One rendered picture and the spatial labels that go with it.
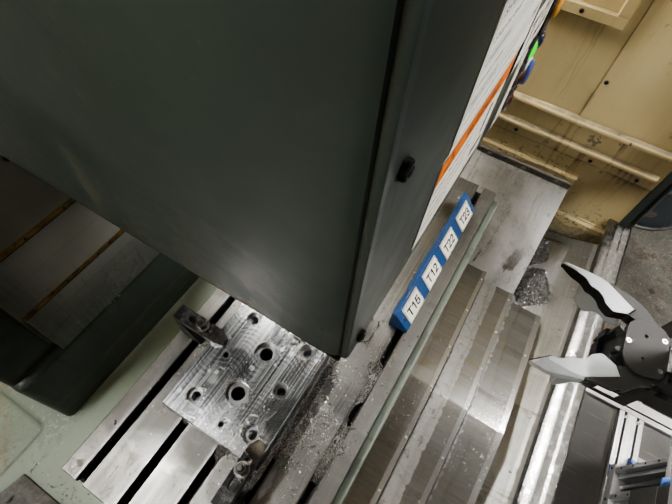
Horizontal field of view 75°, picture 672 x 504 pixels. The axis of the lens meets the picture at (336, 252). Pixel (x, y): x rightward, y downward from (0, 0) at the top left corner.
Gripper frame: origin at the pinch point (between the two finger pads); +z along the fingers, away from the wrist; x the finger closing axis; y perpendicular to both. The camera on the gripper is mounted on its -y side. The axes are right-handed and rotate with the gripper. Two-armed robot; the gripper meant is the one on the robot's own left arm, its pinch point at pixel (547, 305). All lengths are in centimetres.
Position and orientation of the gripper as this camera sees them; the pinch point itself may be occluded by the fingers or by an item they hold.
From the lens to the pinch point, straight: 59.0
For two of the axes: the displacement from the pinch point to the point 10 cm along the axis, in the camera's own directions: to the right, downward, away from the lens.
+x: 5.0, -7.2, 4.9
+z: -8.7, -4.5, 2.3
